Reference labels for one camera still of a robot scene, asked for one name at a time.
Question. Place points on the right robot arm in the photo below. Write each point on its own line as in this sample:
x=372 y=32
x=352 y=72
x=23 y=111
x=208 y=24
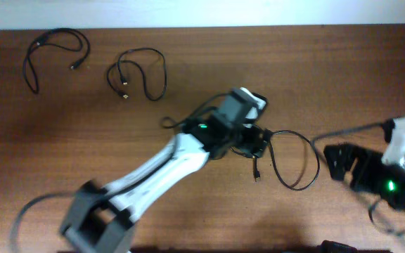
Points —
x=398 y=202

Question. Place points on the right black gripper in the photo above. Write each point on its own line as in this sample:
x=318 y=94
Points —
x=359 y=176

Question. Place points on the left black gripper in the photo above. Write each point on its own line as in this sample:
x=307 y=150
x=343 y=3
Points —
x=248 y=131

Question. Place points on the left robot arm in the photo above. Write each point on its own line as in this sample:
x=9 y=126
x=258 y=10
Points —
x=103 y=219

